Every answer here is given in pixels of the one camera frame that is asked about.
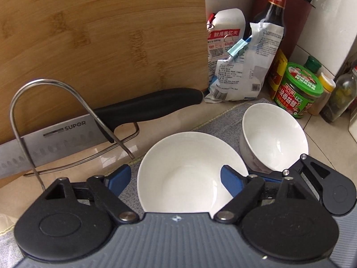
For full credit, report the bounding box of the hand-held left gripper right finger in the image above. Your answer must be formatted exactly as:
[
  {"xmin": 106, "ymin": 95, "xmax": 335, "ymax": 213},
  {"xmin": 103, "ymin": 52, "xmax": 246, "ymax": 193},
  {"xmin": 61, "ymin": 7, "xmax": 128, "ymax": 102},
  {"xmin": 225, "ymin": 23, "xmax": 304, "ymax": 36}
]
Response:
[{"xmin": 214, "ymin": 165, "xmax": 315, "ymax": 224}]

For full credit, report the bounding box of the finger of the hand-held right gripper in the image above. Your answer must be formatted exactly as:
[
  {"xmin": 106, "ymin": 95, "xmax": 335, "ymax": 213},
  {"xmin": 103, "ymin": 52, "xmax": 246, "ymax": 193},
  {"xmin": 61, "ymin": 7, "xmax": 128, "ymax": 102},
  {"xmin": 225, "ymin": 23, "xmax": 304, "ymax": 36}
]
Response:
[{"xmin": 248, "ymin": 153, "xmax": 333, "ymax": 199}]

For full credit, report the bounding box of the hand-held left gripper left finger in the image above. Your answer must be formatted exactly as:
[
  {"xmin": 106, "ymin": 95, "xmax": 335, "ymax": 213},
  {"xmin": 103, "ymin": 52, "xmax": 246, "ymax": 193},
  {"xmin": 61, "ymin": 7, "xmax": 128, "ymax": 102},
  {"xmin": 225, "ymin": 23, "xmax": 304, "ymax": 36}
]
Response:
[{"xmin": 44, "ymin": 165, "xmax": 139, "ymax": 224}]

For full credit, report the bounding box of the white pink-flowered bowl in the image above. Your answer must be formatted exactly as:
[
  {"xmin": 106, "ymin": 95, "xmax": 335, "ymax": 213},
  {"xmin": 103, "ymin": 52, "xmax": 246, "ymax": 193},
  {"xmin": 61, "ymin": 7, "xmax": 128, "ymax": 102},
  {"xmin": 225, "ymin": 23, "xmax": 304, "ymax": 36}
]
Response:
[
  {"xmin": 137, "ymin": 132, "xmax": 249, "ymax": 213},
  {"xmin": 239, "ymin": 103, "xmax": 309, "ymax": 175}
]

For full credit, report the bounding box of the blue grey checkered towel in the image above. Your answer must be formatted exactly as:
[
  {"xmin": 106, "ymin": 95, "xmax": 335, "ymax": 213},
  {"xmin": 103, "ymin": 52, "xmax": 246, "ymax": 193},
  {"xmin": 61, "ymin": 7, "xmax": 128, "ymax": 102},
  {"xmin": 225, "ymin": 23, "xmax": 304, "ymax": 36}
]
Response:
[{"xmin": 0, "ymin": 98, "xmax": 279, "ymax": 260}]

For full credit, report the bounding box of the green-lidded sauce jar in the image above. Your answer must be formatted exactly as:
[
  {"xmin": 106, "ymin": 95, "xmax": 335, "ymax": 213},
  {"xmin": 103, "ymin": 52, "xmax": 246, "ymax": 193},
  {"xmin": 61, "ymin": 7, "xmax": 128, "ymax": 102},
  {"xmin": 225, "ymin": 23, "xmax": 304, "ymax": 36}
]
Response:
[{"xmin": 272, "ymin": 61, "xmax": 324, "ymax": 119}]

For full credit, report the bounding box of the red-capped clear bottle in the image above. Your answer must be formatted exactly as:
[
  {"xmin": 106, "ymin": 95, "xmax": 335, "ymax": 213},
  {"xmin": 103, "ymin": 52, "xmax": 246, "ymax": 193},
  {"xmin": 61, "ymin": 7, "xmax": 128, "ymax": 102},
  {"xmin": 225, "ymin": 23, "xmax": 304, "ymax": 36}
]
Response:
[{"xmin": 319, "ymin": 67, "xmax": 357, "ymax": 123}]

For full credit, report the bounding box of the yellow-lidded spice jar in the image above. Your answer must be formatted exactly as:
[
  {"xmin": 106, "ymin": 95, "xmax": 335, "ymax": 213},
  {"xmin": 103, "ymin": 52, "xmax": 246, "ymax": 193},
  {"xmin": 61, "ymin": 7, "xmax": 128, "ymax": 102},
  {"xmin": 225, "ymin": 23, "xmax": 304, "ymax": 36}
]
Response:
[{"xmin": 307, "ymin": 72, "xmax": 336, "ymax": 116}]

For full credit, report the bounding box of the white clipped paper bag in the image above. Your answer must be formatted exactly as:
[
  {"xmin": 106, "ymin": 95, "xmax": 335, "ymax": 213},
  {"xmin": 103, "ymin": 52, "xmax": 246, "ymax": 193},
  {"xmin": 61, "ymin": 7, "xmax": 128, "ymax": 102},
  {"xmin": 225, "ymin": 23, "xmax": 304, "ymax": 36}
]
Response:
[{"xmin": 203, "ymin": 22, "xmax": 285, "ymax": 104}]

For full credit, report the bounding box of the green-capped bottle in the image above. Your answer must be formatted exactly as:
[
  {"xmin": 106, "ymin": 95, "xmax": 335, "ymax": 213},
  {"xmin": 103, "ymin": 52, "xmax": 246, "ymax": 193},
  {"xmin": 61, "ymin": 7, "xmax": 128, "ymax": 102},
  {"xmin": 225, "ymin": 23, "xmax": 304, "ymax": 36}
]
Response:
[{"xmin": 303, "ymin": 56, "xmax": 322, "ymax": 74}]

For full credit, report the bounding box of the teal binder clip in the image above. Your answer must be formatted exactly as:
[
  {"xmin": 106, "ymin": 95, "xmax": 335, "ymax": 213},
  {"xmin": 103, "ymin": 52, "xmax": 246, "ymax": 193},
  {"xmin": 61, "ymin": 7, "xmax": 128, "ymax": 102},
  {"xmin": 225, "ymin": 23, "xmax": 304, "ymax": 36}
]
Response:
[{"xmin": 227, "ymin": 40, "xmax": 249, "ymax": 59}]

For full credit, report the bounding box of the bamboo cutting board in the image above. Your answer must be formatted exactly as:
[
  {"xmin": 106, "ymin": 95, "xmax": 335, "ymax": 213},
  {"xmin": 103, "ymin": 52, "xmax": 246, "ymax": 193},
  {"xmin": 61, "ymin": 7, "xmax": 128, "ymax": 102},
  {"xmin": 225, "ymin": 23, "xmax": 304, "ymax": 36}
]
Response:
[{"xmin": 0, "ymin": 0, "xmax": 208, "ymax": 144}]

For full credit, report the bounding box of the white red-print packet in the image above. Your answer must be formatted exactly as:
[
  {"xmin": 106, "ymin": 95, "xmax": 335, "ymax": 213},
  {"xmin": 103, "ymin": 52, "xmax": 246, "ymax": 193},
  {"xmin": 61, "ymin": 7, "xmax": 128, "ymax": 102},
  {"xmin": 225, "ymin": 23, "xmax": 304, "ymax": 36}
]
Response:
[{"xmin": 206, "ymin": 8, "xmax": 246, "ymax": 90}]

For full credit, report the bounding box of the dark brown knife block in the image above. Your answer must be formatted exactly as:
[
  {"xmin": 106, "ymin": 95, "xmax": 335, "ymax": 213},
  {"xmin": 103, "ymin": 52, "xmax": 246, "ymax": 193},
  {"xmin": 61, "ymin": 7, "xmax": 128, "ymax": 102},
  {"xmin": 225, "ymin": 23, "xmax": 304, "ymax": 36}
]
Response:
[{"xmin": 252, "ymin": 0, "xmax": 314, "ymax": 59}]

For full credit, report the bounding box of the dark soy sauce bottle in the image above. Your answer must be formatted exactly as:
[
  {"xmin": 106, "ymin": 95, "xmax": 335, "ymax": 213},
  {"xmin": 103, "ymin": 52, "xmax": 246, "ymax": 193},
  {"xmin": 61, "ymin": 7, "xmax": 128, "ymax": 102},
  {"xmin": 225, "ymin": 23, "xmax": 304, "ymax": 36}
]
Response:
[{"xmin": 252, "ymin": 0, "xmax": 288, "ymax": 92}]

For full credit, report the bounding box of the black-handled kitchen knife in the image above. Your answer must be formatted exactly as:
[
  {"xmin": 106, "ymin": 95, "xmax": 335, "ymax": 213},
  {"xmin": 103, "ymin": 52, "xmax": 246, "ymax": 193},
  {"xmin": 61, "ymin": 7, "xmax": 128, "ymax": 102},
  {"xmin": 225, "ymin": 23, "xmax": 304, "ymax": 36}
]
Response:
[{"xmin": 0, "ymin": 88, "xmax": 203, "ymax": 179}]

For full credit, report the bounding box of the metal wire rack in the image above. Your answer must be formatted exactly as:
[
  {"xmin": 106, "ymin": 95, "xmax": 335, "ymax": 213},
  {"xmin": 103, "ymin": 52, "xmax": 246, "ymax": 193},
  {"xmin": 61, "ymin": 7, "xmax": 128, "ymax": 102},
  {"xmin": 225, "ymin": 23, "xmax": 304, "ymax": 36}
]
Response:
[{"xmin": 9, "ymin": 79, "xmax": 140, "ymax": 192}]

